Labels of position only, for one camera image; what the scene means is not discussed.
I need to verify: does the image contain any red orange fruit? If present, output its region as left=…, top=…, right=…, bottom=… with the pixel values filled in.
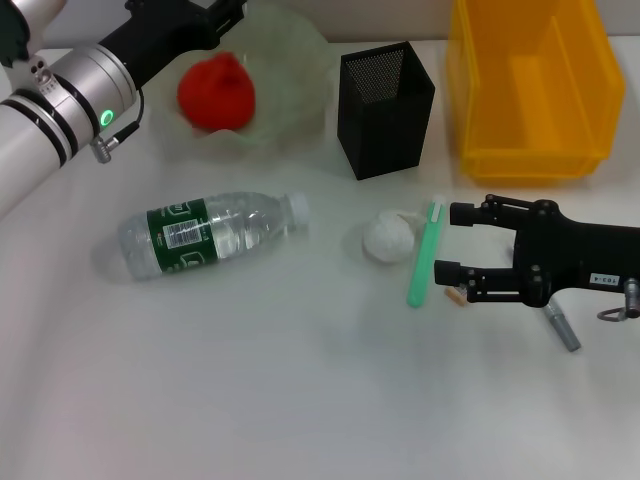
left=178, top=51, right=257, bottom=134

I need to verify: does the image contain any black mesh pen holder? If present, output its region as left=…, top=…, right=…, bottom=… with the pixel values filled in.
left=337, top=41, right=436, bottom=181

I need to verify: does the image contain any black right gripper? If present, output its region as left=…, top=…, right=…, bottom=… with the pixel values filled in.
left=433, top=193, right=640, bottom=308

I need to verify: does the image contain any left gripper cable with plug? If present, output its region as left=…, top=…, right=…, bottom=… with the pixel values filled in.
left=89, top=87, right=146, bottom=164

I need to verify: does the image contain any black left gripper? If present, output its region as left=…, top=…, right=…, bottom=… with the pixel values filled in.
left=99, top=0, right=250, bottom=90

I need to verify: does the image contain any clear green-label water bottle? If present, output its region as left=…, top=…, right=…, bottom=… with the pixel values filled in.
left=117, top=189, right=311, bottom=282

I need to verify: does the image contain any grey marker pen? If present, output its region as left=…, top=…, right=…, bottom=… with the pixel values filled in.
left=543, top=299, right=582, bottom=353

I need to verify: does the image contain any green toothbrush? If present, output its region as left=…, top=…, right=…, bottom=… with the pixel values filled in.
left=405, top=194, right=447, bottom=309

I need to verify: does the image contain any white paper ball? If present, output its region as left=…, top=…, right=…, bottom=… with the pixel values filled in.
left=360, top=208, right=421, bottom=264

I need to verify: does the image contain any translucent wavy fruit plate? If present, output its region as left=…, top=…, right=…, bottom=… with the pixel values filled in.
left=149, top=0, right=334, bottom=161

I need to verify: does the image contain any yellow plastic storage bin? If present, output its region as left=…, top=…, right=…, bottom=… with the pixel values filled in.
left=446, top=0, right=627, bottom=182

